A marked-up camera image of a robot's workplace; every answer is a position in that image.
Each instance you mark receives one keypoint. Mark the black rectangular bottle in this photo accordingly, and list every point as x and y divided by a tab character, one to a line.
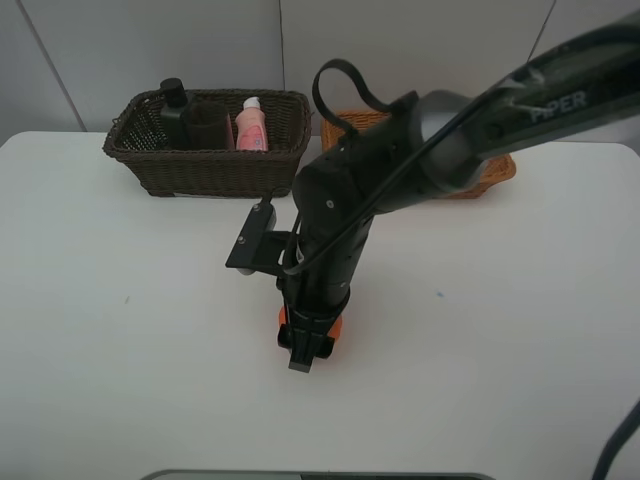
175	112

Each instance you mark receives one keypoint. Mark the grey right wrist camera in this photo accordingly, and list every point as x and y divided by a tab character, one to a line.
258	247

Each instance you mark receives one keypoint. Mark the orange mandarin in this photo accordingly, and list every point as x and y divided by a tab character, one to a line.
336	327

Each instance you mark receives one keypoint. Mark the translucent purple cup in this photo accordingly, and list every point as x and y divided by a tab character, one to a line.
208	126

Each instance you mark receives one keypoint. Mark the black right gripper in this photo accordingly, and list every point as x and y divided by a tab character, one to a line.
316	297

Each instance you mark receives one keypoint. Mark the orange wicker basket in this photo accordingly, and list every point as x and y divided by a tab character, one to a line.
498	169

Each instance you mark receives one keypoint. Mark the pink lotion bottle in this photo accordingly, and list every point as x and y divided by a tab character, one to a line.
251	127

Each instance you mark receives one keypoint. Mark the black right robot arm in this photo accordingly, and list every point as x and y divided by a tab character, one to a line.
429	147

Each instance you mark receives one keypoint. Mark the dark brown wicker basket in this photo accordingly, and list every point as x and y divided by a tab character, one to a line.
137	140

